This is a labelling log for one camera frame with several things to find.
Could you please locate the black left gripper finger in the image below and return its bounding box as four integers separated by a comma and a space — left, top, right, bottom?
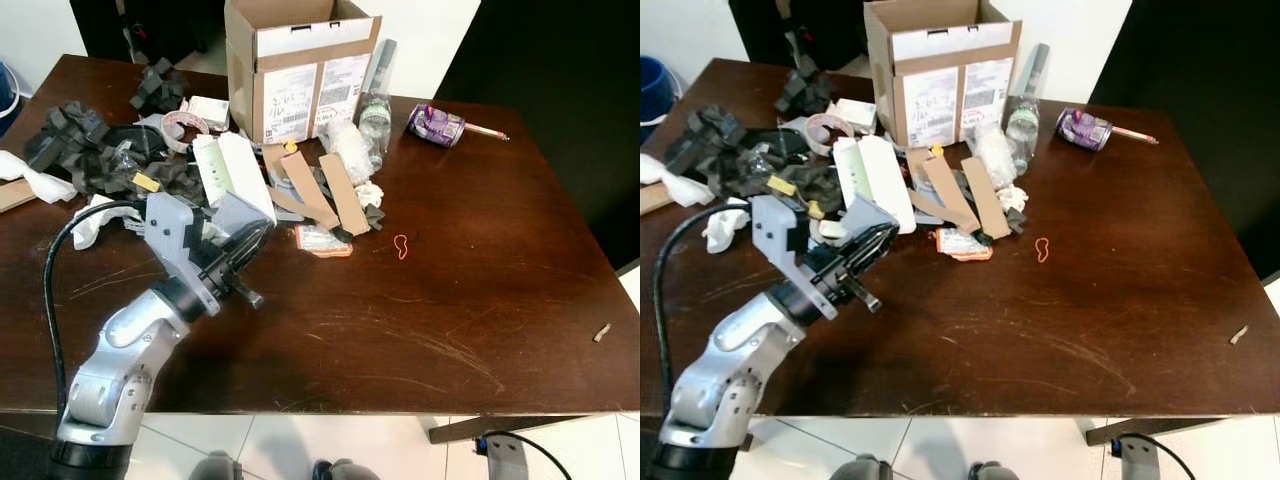
232, 220, 275, 263
850, 224, 899, 267

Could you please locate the long white carton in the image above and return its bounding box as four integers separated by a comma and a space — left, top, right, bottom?
832, 135, 917, 236
192, 131, 278, 223

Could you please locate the orange edged white packet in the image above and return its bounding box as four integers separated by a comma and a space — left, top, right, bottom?
935, 228, 994, 263
294, 224, 354, 260

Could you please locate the brown cardboard strip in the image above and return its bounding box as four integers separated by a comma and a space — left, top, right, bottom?
905, 148, 981, 234
960, 156, 1013, 241
318, 153, 371, 238
263, 143, 341, 231

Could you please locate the crumpled white tissue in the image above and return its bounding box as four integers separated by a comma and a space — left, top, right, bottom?
0, 150, 79, 206
703, 198, 751, 253
70, 195, 146, 251
640, 153, 716, 209

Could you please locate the crumpled clear plastic bag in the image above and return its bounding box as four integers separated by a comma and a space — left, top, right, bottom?
970, 125, 1016, 189
325, 120, 373, 186

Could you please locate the small white box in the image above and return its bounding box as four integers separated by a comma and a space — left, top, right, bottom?
835, 98, 878, 134
187, 96, 232, 131

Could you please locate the pale tape roll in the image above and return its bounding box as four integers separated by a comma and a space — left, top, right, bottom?
160, 110, 206, 153
805, 113, 851, 156

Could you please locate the cardboard box with shipping labels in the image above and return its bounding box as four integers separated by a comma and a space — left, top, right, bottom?
864, 0, 1023, 149
224, 0, 383, 146

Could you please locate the clear plastic bottle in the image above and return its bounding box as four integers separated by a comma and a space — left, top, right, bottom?
357, 92, 393, 166
1004, 95, 1041, 171

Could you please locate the grey robot left foot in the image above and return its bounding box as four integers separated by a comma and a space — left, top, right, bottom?
188, 450, 244, 480
828, 453, 886, 480

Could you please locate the grey robot foot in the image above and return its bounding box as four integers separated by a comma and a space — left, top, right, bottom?
310, 457, 383, 480
828, 453, 886, 480
963, 460, 1031, 480
188, 450, 244, 480

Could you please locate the purple drink can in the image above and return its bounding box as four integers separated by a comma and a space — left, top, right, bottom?
407, 103, 467, 149
1056, 107, 1114, 152

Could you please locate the grey tube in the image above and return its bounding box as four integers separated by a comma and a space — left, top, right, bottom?
1015, 42, 1051, 101
372, 38, 399, 99

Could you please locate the grey robot right foot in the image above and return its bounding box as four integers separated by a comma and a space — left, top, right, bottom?
310, 457, 383, 480
963, 460, 1031, 480

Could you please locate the blue plastic bucket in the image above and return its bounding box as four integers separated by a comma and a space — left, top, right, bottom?
640, 55, 684, 126
0, 62, 23, 116

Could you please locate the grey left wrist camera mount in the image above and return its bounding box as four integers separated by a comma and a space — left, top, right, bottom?
143, 192, 229, 316
750, 195, 843, 321

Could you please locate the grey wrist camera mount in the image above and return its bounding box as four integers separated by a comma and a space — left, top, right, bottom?
143, 192, 229, 316
1118, 435, 1161, 480
484, 432, 529, 480
750, 195, 843, 321

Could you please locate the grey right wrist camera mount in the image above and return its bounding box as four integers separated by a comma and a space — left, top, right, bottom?
1118, 435, 1161, 480
484, 432, 529, 480

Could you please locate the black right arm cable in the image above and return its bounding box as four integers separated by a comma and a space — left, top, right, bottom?
1130, 432, 1199, 480
495, 430, 573, 480

